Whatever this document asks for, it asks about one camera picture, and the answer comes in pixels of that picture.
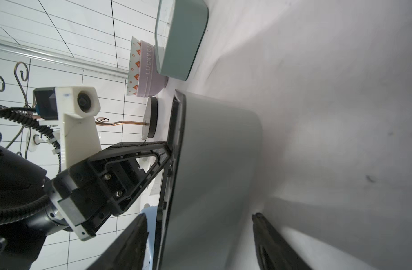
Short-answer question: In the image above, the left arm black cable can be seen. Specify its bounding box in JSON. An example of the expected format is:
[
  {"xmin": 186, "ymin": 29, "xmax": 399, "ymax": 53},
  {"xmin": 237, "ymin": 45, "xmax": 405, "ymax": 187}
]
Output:
[{"xmin": 0, "ymin": 104, "xmax": 62, "ymax": 227}]

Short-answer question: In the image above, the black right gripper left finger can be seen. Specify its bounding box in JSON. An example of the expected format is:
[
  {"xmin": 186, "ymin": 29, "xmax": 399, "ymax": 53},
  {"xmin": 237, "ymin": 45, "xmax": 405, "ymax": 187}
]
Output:
[{"xmin": 89, "ymin": 214, "xmax": 149, "ymax": 270}]

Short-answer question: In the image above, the large grey-green alarm clock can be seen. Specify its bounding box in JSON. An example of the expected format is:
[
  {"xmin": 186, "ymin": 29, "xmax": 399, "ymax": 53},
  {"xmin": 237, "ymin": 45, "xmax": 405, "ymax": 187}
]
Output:
[{"xmin": 153, "ymin": 91, "xmax": 263, "ymax": 270}]

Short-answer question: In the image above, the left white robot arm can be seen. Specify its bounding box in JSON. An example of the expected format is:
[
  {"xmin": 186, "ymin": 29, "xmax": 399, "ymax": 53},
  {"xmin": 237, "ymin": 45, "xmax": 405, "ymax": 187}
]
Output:
[{"xmin": 0, "ymin": 142, "xmax": 171, "ymax": 270}]

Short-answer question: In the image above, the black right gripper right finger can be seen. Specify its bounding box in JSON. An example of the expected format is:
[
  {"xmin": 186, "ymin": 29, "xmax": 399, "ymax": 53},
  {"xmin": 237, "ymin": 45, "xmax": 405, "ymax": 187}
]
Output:
[{"xmin": 252, "ymin": 213, "xmax": 311, "ymax": 270}]

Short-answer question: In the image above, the lilac ribbed bowl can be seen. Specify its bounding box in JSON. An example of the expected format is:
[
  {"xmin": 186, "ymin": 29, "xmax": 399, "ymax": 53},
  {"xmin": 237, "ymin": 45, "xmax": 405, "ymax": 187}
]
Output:
[{"xmin": 136, "ymin": 40, "xmax": 168, "ymax": 98}]

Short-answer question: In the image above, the copper jewelry stand dark base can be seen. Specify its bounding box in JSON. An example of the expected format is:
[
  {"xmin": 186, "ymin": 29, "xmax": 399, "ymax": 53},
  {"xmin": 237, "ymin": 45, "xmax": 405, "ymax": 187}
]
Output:
[{"xmin": 0, "ymin": 61, "xmax": 159, "ymax": 159}]

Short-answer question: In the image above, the green patterned bowl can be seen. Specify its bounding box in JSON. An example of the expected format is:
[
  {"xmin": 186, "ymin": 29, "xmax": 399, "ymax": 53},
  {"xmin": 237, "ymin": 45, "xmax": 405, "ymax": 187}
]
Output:
[{"xmin": 127, "ymin": 37, "xmax": 141, "ymax": 96}]

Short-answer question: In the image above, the blue square alarm clock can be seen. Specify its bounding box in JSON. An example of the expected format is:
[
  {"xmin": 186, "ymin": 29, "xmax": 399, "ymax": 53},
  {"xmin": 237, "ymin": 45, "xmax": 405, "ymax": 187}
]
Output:
[{"xmin": 140, "ymin": 206, "xmax": 158, "ymax": 270}]

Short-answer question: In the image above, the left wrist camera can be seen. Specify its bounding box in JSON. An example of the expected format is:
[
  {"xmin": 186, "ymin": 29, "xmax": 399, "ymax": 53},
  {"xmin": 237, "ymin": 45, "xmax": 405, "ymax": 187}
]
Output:
[{"xmin": 33, "ymin": 86, "xmax": 101, "ymax": 171}]

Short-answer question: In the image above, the green rectangular alarm clock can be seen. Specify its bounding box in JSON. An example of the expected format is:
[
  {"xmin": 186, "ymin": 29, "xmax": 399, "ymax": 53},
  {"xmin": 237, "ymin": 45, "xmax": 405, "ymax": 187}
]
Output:
[{"xmin": 155, "ymin": 0, "xmax": 209, "ymax": 81}]

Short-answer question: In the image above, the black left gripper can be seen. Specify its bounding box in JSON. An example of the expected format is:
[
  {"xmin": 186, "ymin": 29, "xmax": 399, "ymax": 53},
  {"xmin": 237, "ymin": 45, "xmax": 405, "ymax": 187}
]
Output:
[{"xmin": 45, "ymin": 141, "xmax": 171, "ymax": 241}]

